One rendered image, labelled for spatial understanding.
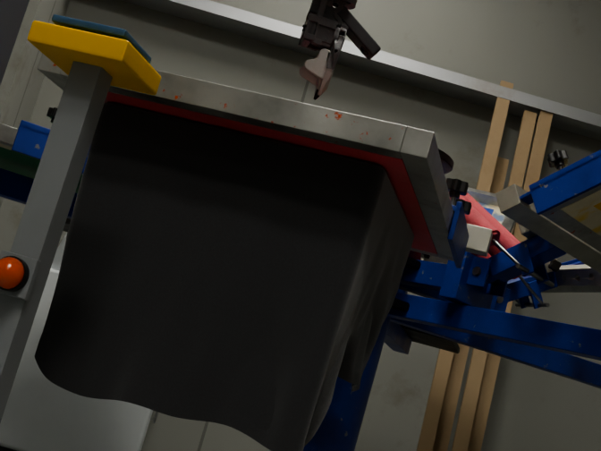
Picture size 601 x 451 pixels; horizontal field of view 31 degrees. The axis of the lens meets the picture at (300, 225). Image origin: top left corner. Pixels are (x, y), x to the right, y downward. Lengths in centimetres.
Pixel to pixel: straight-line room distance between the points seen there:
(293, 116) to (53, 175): 35
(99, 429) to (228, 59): 208
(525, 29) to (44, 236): 485
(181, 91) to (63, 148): 25
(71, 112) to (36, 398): 354
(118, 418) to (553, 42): 301
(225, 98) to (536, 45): 456
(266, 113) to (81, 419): 344
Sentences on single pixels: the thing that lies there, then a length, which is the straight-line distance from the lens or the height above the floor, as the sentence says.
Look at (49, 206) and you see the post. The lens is 135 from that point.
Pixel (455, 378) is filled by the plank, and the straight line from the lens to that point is 514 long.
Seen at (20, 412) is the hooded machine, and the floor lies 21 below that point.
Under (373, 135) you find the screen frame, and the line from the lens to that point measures 146.
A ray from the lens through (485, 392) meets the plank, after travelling 517.
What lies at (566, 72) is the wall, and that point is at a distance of 600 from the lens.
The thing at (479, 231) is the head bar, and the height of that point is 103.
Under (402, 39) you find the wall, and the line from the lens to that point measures 586.
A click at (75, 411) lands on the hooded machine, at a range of 483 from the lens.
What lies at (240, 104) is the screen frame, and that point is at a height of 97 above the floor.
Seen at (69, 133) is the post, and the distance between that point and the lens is 136.
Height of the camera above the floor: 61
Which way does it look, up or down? 9 degrees up
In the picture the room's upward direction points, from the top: 16 degrees clockwise
